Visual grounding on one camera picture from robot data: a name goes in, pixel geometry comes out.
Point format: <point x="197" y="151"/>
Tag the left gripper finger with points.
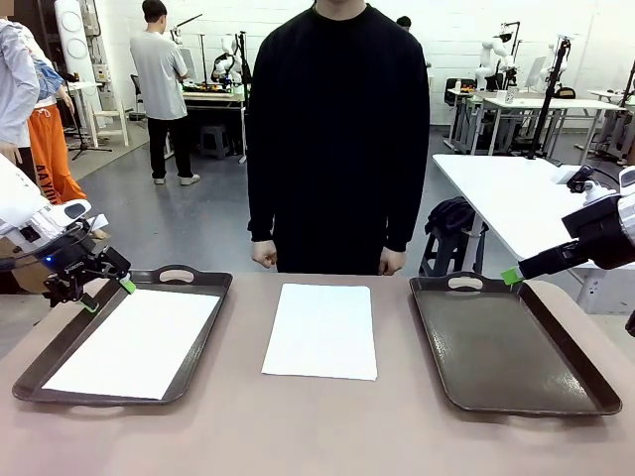
<point x="74" y="295"/>
<point x="119" y="268"/>

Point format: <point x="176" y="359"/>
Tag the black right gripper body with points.
<point x="600" y="233"/>

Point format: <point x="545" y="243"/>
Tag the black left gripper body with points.
<point x="74" y="263"/>

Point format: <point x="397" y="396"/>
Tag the white A4 sheet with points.
<point x="134" y="342"/>

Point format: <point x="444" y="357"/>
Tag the person's right forearm black sleeve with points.
<point x="260" y="198"/>

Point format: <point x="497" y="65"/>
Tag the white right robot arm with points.
<point x="627" y="213"/>

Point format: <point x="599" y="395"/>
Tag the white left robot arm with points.
<point x="20" y="198"/>

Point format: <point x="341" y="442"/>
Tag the white jointed robot arm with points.
<point x="488" y="54"/>

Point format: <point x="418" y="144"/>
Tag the person's left forearm black sleeve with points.
<point x="404" y="208"/>

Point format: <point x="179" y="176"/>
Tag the person's right hand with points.
<point x="264" y="254"/>

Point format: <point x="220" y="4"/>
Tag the person's left hand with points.
<point x="393" y="260"/>

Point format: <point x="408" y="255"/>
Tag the large white table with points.
<point x="496" y="183"/>

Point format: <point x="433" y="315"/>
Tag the dark grey step stool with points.
<point x="446" y="253"/>

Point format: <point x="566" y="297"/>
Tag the black cloth bundle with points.
<point x="451" y="213"/>

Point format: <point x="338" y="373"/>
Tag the figure in orange pants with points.
<point x="47" y="144"/>

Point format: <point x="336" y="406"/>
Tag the black tripod pole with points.
<point x="548" y="109"/>

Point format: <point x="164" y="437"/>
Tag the white desk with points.
<point x="546" y="103"/>

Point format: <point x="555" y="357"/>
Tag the small grey plastic stool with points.
<point x="213" y="136"/>

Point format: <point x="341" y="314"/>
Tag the patterned white cup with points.
<point x="512" y="95"/>

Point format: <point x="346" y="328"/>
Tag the white monitor panel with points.
<point x="536" y="72"/>

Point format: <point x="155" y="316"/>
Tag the wooden workbench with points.
<point x="213" y="96"/>

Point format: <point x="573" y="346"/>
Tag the man in grey t-shirt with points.
<point x="159" y="69"/>

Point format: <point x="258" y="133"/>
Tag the white A4 paper stack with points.
<point x="320" y="332"/>

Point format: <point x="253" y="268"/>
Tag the white standing air conditioner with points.
<point x="74" y="44"/>

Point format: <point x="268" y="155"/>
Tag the white humanoid robot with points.
<point x="228" y="47"/>

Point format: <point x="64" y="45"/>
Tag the person in black sweater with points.
<point x="337" y="124"/>

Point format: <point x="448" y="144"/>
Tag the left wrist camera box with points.
<point x="98" y="221"/>

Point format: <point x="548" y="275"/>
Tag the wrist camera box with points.
<point x="565" y="176"/>
<point x="98" y="221"/>

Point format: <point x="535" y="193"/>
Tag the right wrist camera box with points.
<point x="565" y="176"/>

